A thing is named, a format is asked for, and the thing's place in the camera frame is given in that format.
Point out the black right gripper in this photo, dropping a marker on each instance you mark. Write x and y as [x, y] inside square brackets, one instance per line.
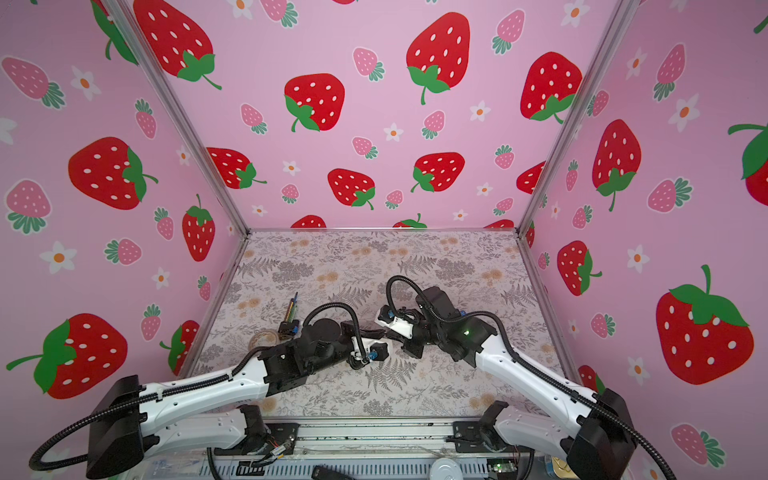
[410, 349]

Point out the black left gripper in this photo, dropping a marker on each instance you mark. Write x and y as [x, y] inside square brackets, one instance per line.
[348, 327]

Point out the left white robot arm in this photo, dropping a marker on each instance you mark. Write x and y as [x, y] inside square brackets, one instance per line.
[131, 417]

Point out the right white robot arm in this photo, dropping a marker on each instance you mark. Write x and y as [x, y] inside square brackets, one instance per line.
[591, 430]

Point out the black device on base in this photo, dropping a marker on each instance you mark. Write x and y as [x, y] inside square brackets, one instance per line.
[321, 472]

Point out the white round disc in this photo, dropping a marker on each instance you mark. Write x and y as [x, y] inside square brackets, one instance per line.
[445, 469]

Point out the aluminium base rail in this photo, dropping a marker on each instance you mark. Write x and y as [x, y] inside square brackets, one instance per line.
[381, 448]

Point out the silver frame post right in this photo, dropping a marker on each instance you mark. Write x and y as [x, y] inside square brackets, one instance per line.
[616, 29]

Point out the silver frame post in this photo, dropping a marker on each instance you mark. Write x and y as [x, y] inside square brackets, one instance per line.
[126, 23]
[616, 29]

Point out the silver frame post left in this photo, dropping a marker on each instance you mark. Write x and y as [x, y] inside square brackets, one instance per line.
[126, 23]

